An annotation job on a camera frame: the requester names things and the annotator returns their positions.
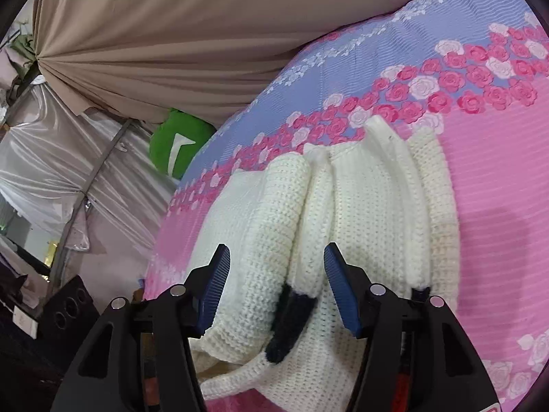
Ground beige draped curtain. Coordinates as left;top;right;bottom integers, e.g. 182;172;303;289
34;0;410;126

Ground silver satin curtain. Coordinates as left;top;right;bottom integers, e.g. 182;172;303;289
1;84;176;301

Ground white red navy knit sweater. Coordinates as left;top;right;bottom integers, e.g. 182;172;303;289
189;116;460;411

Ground green round cushion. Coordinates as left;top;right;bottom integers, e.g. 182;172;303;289
149;109;216;180

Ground pink floral bed sheet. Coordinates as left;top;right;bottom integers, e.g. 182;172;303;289
145;0;548;411

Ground black speaker box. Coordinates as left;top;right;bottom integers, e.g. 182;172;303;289
37;275;100;354

